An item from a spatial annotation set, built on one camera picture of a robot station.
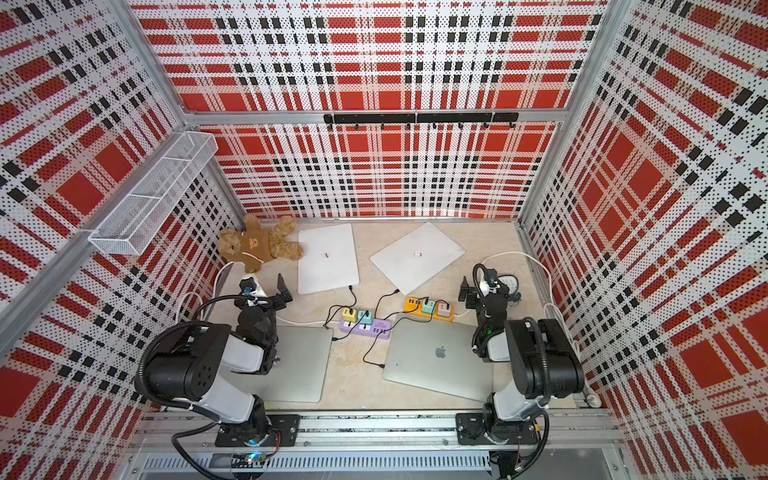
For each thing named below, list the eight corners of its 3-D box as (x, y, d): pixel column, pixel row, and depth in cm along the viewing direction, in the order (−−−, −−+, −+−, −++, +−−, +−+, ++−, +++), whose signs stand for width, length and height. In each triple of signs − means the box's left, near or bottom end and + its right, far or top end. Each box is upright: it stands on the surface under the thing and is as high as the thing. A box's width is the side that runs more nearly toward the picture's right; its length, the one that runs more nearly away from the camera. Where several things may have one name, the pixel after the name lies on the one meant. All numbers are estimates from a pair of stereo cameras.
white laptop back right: (407, 298, 101) (408, 294, 99) (372, 260, 111) (371, 256, 109) (465, 256, 112) (466, 252, 111) (428, 225, 123) (429, 221, 121)
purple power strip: (339, 339, 91) (337, 335, 88) (341, 323, 94) (340, 319, 91) (392, 339, 90) (391, 335, 88) (392, 323, 94) (392, 319, 91)
